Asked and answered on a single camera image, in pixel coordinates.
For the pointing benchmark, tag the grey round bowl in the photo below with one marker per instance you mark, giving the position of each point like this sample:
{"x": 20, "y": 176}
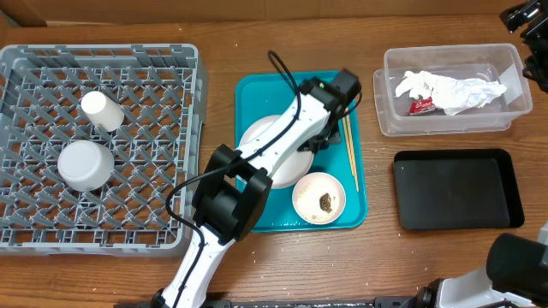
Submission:
{"x": 85, "y": 165}

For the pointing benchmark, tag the red snack wrapper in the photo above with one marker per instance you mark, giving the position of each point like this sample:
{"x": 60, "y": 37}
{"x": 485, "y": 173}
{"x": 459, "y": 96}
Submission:
{"x": 422, "y": 106}

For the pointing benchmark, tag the white napkin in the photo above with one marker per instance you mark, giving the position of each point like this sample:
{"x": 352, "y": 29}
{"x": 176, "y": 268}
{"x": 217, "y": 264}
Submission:
{"x": 454, "y": 96}

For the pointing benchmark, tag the large pink-white plate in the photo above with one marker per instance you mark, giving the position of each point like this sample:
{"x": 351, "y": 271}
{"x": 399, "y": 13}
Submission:
{"x": 295, "y": 167}

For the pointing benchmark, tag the small plate with crumbs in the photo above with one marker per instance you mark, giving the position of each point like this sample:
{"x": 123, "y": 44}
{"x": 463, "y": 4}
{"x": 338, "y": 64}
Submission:
{"x": 309, "y": 189}

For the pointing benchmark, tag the white tissue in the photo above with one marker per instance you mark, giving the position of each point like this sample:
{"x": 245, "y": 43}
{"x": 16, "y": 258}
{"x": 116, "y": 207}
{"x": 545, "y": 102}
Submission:
{"x": 416, "y": 85}

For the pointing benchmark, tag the grey plastic dish rack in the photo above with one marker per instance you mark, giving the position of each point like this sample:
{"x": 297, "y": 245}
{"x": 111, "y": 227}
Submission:
{"x": 162, "y": 90}

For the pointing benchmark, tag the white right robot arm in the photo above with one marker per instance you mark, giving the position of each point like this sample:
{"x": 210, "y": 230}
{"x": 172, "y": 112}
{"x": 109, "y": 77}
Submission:
{"x": 515, "y": 274}

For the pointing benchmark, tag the clear plastic bin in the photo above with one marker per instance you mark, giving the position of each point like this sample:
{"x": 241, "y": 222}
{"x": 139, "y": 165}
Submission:
{"x": 487, "y": 62}

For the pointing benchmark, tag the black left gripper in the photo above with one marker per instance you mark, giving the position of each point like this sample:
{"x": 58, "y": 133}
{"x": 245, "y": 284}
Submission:
{"x": 333, "y": 135}

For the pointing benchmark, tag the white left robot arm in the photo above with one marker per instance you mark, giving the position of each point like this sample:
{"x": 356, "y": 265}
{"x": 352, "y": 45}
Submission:
{"x": 231, "y": 195}

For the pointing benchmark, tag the black plastic tray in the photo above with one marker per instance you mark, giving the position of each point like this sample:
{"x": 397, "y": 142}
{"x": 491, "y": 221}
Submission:
{"x": 456, "y": 189}

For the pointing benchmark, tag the cream plastic cup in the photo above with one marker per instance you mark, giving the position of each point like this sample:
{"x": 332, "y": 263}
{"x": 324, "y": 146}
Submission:
{"x": 101, "y": 111}

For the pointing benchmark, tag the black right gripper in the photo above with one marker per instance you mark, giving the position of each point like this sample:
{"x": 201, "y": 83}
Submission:
{"x": 533, "y": 32}

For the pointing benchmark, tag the brown food scrap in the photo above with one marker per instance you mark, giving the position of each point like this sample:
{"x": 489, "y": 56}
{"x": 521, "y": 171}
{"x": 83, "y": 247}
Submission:
{"x": 325, "y": 203}

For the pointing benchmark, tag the wooden chopstick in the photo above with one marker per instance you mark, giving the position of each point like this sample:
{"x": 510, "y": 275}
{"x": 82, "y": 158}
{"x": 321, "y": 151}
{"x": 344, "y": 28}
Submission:
{"x": 351, "y": 138}
{"x": 348, "y": 144}

